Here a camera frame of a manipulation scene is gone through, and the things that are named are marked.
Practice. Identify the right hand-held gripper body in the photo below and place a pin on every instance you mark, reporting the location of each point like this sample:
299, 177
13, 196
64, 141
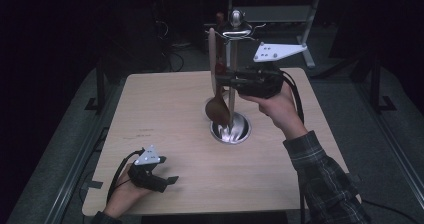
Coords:
261, 82

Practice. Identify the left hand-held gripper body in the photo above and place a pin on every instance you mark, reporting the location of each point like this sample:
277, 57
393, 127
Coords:
143, 174

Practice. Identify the black metal stand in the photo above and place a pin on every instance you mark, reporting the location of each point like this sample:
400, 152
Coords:
376, 87
100, 87

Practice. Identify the dark brown wooden rice spoon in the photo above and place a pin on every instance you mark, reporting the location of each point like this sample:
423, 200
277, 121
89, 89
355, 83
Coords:
218, 112

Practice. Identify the metal floor rail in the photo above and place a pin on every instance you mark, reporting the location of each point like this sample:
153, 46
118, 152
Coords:
393, 140
80, 160

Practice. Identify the person's left hand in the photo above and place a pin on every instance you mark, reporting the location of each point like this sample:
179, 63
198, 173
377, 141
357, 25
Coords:
125, 194

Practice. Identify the person's right hand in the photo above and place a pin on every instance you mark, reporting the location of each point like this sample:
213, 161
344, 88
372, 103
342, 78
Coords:
281, 112

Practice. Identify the pale wooden ladle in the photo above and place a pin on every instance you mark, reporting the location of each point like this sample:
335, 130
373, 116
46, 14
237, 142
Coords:
212, 57

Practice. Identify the steel utensil rack with hooks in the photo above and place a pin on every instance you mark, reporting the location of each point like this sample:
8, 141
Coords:
238, 130

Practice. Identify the white desk frame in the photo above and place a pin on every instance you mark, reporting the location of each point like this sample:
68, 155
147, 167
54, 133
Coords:
308, 34

